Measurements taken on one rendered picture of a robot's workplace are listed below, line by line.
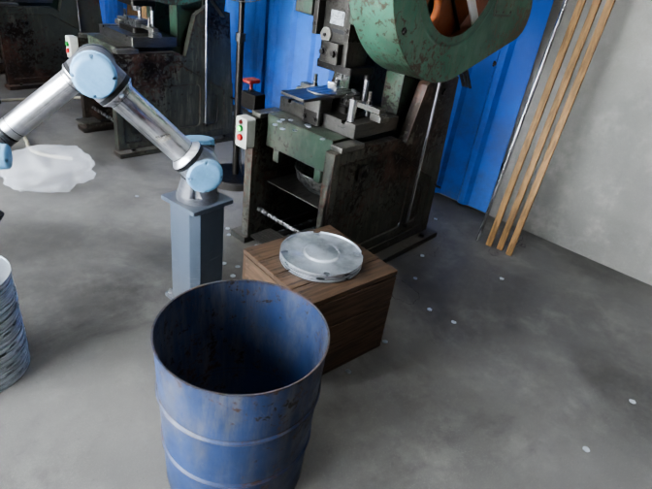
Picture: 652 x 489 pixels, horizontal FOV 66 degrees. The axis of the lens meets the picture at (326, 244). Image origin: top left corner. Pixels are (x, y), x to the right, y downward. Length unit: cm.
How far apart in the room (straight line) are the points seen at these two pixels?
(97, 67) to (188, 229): 64
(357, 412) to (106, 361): 86
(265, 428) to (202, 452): 16
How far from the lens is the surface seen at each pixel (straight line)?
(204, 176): 167
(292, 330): 144
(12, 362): 187
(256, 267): 175
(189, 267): 196
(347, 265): 172
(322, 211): 207
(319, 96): 212
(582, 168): 306
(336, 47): 216
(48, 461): 167
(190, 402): 116
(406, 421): 176
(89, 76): 156
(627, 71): 296
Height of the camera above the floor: 128
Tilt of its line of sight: 30 degrees down
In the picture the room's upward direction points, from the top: 8 degrees clockwise
